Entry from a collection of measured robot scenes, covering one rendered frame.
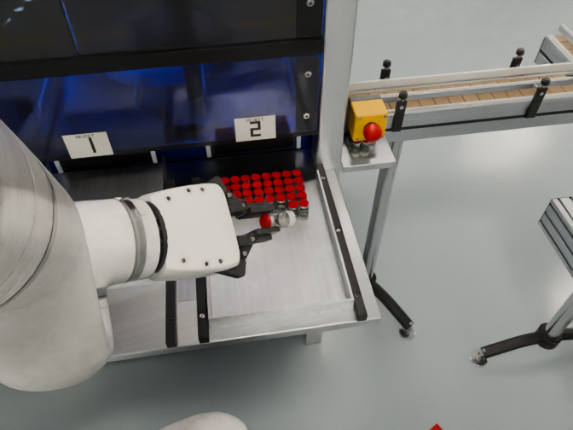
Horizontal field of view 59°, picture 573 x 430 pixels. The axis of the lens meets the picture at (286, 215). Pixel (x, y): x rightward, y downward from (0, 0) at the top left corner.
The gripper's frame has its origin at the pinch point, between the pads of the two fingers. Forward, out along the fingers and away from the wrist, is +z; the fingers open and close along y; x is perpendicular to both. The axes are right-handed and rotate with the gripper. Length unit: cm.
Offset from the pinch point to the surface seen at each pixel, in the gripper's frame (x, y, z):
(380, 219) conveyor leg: -47, -6, 90
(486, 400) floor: -49, 61, 120
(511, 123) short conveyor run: -1, -18, 94
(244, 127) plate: -27.3, -26.2, 26.9
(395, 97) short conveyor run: -14, -29, 65
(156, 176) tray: -51, -25, 19
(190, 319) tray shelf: -34.9, 8.8, 8.5
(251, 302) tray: -28.5, 8.8, 18.0
